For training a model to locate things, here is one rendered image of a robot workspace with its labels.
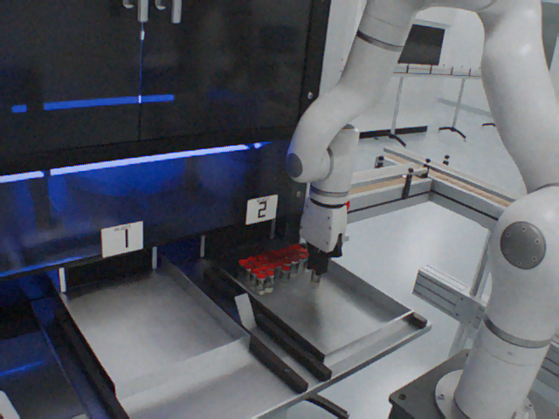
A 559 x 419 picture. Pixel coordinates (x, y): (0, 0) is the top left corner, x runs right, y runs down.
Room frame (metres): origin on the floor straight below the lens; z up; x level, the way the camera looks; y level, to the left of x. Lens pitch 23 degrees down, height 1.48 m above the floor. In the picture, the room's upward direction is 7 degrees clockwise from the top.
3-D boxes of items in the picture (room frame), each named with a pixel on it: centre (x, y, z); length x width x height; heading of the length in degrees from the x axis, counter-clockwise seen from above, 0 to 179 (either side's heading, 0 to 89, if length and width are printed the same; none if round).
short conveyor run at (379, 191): (1.54, -0.25, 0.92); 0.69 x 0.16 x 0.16; 131
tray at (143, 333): (0.77, 0.24, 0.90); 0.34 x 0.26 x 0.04; 41
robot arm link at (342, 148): (0.98, -0.10, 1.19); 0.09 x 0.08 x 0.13; 133
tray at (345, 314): (0.91, -0.10, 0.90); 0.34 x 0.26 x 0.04; 41
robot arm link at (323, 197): (0.99, -0.10, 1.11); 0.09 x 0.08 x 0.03; 41
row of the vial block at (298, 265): (0.99, -0.02, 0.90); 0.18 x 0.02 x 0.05; 131
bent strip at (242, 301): (0.77, 0.01, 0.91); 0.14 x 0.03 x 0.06; 42
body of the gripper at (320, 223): (0.99, -0.10, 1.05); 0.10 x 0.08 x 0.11; 41
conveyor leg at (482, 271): (1.58, -0.77, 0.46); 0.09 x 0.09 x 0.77; 41
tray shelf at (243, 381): (0.83, 0.06, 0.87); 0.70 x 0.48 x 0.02; 131
